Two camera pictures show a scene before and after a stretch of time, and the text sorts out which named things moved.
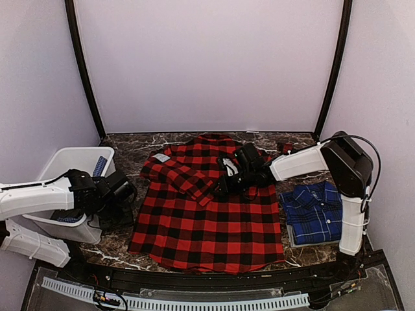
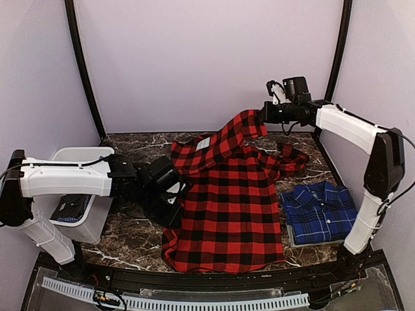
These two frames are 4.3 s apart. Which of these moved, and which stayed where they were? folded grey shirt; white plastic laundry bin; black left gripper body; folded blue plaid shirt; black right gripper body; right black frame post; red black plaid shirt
Moved: black left gripper body; red black plaid shirt; black right gripper body
Stayed: right black frame post; folded blue plaid shirt; white plastic laundry bin; folded grey shirt
